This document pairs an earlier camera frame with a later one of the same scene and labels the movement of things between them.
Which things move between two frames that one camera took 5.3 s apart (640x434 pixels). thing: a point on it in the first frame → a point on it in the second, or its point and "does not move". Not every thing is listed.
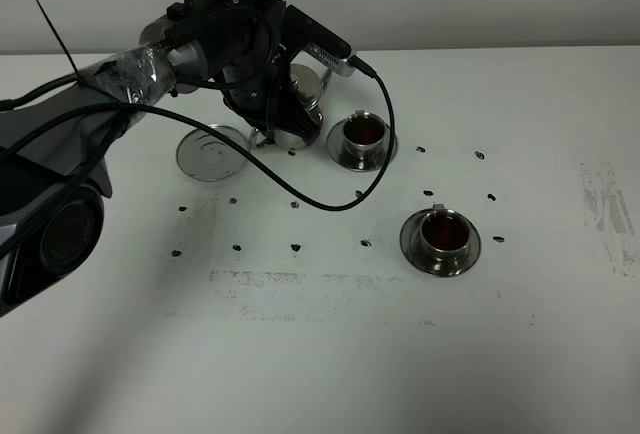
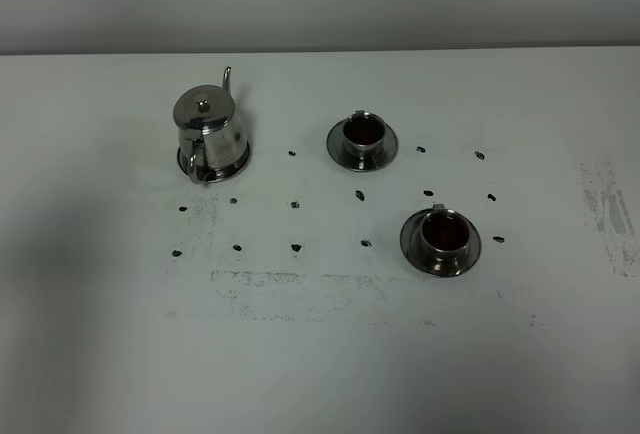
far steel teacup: x=363 y=136 does not move
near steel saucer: x=410 y=240 does not move
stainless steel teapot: x=308 y=87 → x=211 y=133
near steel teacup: x=444 y=235 does not move
